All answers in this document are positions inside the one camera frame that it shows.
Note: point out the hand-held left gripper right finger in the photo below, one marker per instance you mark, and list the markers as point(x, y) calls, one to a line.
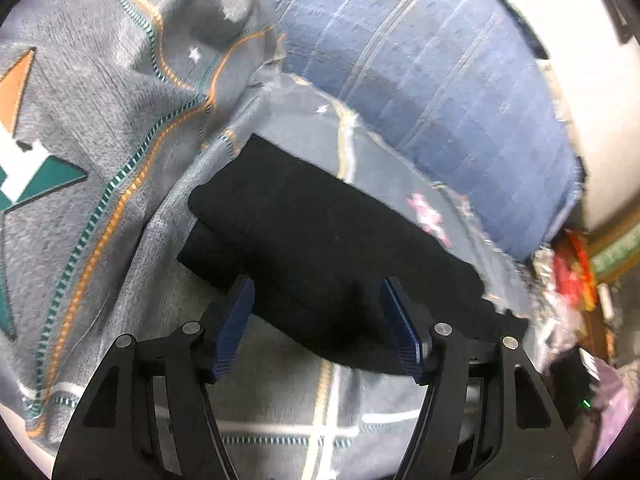
point(400, 322)

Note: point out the pile of colourful clutter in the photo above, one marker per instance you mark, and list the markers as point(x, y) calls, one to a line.
point(575, 320)

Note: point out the grey patterned blanket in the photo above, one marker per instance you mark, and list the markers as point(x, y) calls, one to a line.
point(100, 125)

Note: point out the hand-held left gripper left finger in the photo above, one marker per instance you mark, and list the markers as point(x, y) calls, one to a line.
point(234, 325)

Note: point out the black pants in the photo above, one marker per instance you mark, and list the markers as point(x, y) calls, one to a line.
point(320, 255)

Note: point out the grey checked bed sheet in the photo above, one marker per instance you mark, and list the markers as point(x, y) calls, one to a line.
point(310, 410)

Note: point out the blue checked quilt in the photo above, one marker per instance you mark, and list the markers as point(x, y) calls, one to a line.
point(430, 85)

